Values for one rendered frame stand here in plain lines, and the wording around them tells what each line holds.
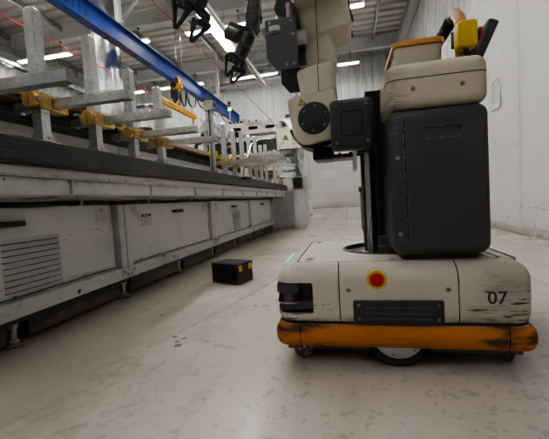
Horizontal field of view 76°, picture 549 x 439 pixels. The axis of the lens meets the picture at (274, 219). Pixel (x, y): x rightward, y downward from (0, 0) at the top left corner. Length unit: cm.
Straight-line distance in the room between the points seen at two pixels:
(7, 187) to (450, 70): 127
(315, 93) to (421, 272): 63
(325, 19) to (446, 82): 47
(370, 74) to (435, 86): 1144
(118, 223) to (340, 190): 1028
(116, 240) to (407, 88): 155
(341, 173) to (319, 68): 1069
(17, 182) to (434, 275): 122
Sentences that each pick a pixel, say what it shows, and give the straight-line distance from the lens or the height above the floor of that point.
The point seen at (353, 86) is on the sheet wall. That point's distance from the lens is 1236.
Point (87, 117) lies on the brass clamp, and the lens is 156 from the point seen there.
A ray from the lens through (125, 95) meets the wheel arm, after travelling 126.
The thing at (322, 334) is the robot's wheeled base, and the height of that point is 9.
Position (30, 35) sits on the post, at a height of 103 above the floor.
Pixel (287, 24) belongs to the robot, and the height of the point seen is 102.
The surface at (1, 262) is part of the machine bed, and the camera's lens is 156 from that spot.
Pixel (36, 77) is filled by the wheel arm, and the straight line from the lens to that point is 111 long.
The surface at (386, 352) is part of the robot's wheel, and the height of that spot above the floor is 4.
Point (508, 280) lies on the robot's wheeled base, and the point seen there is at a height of 24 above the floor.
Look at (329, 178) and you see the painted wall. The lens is 1187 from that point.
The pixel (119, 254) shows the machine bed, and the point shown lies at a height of 23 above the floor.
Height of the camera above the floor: 47
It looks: 3 degrees down
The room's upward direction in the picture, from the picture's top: 3 degrees counter-clockwise
